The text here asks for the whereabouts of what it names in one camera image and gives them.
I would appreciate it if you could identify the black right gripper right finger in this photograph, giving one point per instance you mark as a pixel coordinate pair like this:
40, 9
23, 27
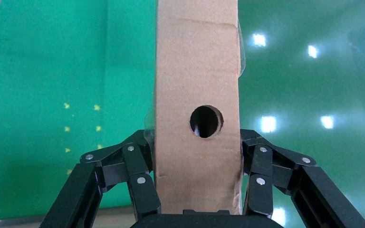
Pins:
324, 198

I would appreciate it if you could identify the green tablecloth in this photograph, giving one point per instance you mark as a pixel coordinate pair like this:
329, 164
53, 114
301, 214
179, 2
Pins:
44, 63

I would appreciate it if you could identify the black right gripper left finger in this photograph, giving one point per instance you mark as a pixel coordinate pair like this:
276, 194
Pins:
75, 195

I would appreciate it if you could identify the small cardboard box with hole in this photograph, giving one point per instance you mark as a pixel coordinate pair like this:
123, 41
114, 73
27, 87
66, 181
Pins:
195, 63

